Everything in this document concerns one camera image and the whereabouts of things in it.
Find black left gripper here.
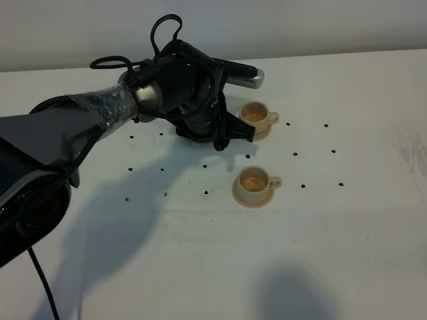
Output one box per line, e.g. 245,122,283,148
175,95,256,143

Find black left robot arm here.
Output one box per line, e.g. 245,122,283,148
1,40,264,265

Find beige teapot saucer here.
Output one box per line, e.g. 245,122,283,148
189,139,214,147

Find beige far teacup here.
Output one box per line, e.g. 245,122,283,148
240,102,280,126

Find beige teacup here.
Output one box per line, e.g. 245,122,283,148
237,166,282,193
240,102,280,126

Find beige far cup saucer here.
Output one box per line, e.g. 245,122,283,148
246,117,272,141

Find beige cup saucer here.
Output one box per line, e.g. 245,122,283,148
232,178,274,209
246,117,272,141

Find beige near teacup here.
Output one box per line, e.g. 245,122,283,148
237,166,282,193

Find beige near cup saucer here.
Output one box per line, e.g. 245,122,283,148
232,178,274,209

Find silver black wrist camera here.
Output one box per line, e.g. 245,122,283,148
215,58,265,89

